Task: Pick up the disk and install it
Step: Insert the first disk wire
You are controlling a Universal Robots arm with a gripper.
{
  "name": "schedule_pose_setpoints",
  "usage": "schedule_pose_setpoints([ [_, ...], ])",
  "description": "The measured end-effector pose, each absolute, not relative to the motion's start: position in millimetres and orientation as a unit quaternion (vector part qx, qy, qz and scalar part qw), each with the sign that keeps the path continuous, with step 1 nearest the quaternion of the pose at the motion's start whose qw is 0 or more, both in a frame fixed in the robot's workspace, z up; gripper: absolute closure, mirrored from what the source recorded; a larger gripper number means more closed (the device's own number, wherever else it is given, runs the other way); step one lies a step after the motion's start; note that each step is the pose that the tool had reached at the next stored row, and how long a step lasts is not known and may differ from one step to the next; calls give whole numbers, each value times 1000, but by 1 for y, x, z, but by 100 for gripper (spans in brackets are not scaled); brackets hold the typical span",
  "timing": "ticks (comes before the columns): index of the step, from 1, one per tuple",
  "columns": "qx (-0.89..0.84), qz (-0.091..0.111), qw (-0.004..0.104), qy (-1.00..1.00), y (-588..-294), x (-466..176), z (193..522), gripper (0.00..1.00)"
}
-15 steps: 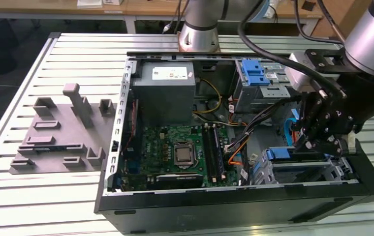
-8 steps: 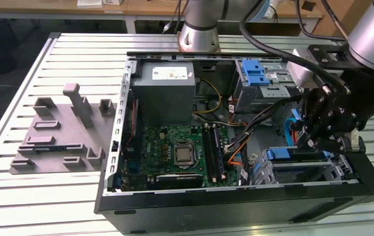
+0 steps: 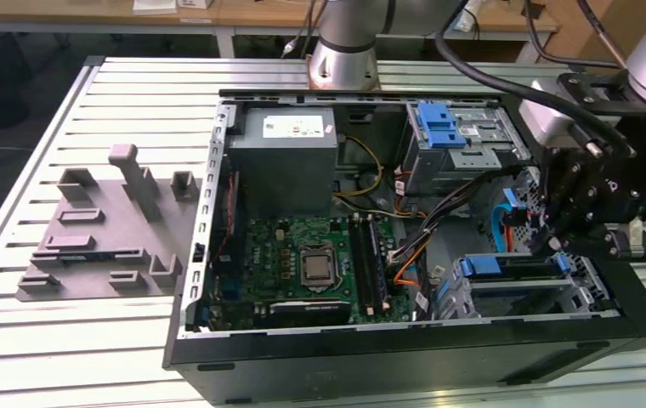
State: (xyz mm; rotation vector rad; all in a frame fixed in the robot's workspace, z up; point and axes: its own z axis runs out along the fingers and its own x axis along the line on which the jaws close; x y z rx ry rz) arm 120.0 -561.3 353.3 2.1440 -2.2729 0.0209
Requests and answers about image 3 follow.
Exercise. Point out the black RAM slot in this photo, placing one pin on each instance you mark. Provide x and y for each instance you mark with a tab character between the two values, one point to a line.
361	263

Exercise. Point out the brown wooden cabinet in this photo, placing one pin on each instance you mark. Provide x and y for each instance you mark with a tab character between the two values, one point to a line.
561	25

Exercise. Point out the grey power supply unit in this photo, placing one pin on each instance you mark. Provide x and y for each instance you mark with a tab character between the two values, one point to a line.
277	178

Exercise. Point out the clear plastic bag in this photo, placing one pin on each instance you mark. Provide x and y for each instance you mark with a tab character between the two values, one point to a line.
470	17

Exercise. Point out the installed RAM stick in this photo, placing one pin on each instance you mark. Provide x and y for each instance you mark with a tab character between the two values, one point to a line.
378	263

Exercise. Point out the green motherboard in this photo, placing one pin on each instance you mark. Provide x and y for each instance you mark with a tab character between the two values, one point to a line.
277	238

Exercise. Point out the black graphics card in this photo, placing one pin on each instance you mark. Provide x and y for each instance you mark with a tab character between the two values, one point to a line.
305	312

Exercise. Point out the CPU socket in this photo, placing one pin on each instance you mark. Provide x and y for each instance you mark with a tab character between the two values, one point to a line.
317	284

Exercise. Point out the black open PC case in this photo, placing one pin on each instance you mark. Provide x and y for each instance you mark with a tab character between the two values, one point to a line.
357	374

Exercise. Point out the metal optical drive cage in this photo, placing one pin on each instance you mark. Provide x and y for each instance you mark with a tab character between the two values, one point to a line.
470	163

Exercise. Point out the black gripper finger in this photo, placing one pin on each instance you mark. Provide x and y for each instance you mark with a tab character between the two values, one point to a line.
583	238
555	187

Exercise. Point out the silver CPU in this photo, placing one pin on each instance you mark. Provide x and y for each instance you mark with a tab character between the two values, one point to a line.
315	267

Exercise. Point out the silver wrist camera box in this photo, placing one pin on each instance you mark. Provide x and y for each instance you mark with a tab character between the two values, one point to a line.
543	123

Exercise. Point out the grey parts rack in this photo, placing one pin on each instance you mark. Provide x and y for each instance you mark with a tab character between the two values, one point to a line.
107	221

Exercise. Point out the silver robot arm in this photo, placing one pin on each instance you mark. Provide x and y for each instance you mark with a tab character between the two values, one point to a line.
339	64

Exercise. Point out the wooden workbench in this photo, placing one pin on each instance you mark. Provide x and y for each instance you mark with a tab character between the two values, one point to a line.
214	19

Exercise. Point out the black camera bracket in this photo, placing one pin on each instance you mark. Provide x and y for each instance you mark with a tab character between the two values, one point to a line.
583	89

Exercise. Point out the blue plastic drive latch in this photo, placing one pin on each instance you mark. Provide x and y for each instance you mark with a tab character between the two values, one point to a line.
438	127

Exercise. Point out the small white box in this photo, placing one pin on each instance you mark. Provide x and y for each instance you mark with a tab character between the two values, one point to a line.
194	3

